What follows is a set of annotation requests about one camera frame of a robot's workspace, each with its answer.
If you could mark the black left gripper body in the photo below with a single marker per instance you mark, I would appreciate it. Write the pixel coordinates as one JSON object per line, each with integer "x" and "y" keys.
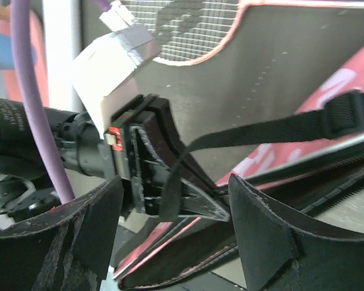
{"x": 135, "y": 150}

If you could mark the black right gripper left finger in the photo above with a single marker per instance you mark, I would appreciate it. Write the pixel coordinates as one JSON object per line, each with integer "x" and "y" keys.
{"x": 66, "y": 248}

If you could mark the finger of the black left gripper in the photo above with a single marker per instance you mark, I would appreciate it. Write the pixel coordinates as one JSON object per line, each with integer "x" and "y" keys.
{"x": 190, "y": 170}
{"x": 197, "y": 203}

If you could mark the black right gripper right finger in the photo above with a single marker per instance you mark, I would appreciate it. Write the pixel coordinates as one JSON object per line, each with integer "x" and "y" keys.
{"x": 283, "y": 249}

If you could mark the pink racket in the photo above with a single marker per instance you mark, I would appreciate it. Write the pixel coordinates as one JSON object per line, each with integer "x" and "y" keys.
{"x": 188, "y": 32}

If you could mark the pink sport racket bag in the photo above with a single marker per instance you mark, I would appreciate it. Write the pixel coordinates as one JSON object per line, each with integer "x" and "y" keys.
{"x": 310, "y": 161}

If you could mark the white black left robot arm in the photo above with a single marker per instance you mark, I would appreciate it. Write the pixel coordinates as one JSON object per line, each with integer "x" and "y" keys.
{"x": 25, "y": 188}

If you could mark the pink tiered shelf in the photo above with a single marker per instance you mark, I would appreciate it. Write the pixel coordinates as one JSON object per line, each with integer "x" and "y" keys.
{"x": 28, "y": 81}

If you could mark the blue plastic cup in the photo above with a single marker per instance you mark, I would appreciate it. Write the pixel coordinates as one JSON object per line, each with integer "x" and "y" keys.
{"x": 6, "y": 50}

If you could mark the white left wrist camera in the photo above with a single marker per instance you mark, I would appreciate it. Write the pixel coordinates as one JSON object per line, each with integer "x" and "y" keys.
{"x": 102, "y": 74}

